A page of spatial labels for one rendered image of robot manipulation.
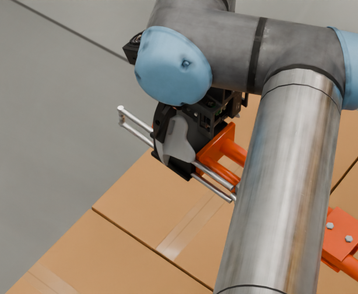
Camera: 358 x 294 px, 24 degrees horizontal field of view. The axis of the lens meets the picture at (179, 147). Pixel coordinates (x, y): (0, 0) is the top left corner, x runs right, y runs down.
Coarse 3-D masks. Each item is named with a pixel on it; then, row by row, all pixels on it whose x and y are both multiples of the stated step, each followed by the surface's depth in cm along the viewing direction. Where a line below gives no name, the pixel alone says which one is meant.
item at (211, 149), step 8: (192, 120) 113; (192, 128) 112; (208, 128) 112; (216, 128) 112; (224, 128) 112; (232, 128) 113; (192, 136) 112; (200, 136) 112; (216, 136) 112; (224, 136) 112; (232, 136) 114; (192, 144) 111; (200, 144) 111; (208, 144) 111; (216, 144) 112; (200, 152) 110; (208, 152) 111; (216, 152) 113; (200, 160) 110; (216, 160) 115
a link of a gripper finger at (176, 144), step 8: (176, 120) 106; (184, 120) 105; (168, 128) 106; (176, 128) 106; (184, 128) 106; (168, 136) 107; (176, 136) 107; (184, 136) 106; (160, 144) 108; (168, 144) 108; (176, 144) 108; (184, 144) 107; (160, 152) 109; (168, 152) 109; (176, 152) 108; (184, 152) 107; (192, 152) 106; (168, 160) 112; (184, 160) 108; (192, 160) 107
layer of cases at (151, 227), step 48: (240, 144) 197; (144, 192) 188; (192, 192) 188; (336, 192) 188; (96, 240) 181; (144, 240) 181; (192, 240) 181; (48, 288) 174; (96, 288) 174; (144, 288) 174; (192, 288) 174; (336, 288) 174
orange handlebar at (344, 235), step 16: (224, 144) 113; (208, 160) 111; (240, 160) 112; (224, 176) 110; (336, 208) 106; (336, 224) 105; (352, 224) 105; (336, 240) 103; (352, 240) 103; (336, 256) 102; (352, 256) 103; (352, 272) 102
